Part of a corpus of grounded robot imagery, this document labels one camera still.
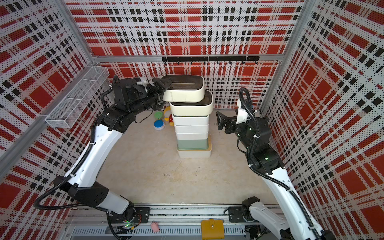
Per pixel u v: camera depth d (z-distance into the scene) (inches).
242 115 20.6
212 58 35.6
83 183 15.6
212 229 27.2
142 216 28.9
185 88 23.9
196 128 29.5
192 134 30.2
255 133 16.0
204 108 25.7
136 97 19.4
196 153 36.8
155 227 27.1
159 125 43.0
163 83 21.7
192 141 32.9
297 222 14.5
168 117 43.8
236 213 29.5
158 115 43.8
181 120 26.9
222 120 21.0
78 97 30.2
